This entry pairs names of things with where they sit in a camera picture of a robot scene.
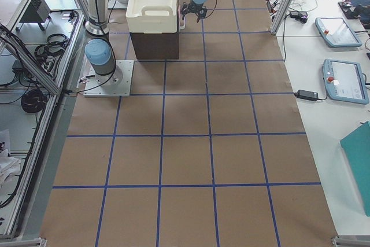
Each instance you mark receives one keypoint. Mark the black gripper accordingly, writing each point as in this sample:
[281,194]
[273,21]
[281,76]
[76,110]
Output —
[191,7]

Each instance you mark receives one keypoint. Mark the dark wooden drawer box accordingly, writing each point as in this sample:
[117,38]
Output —
[164,46]

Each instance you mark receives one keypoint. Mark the white plastic storage bin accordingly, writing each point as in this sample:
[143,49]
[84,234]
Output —
[152,16]

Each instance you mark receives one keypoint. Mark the black power adapter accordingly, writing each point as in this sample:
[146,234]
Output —
[307,95]

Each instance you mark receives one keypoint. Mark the upper teach pendant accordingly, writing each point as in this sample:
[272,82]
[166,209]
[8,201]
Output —
[336,32]

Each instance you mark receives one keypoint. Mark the teach pendant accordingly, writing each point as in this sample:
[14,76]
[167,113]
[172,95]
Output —
[344,81]
[336,32]

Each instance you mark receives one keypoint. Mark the grey electronics box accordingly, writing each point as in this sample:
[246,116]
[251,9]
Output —
[37,12]

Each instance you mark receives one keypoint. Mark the lower teach pendant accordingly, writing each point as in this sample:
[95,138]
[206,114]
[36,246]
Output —
[344,81]

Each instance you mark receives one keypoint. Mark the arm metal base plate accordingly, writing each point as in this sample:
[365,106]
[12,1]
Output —
[105,86]

